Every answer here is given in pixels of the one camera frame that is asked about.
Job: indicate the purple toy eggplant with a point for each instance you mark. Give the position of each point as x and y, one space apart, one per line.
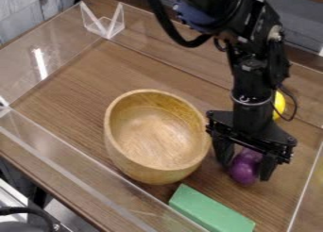
245 166

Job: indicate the yellow toy lemon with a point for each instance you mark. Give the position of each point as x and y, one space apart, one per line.
279 105

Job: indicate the clear acrylic corner bracket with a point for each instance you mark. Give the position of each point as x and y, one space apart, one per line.
107 27

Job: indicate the clear acrylic wall panel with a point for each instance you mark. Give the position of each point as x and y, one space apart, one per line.
85 183

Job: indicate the green foam block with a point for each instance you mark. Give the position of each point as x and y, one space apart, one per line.
208 213

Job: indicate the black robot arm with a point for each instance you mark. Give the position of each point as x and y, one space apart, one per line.
246 30

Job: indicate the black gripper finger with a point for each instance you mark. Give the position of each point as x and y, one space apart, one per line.
267 166
224 150

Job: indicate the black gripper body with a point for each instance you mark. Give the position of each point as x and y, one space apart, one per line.
249 126

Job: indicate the brown wooden bowl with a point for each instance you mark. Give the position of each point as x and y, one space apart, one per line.
155 136

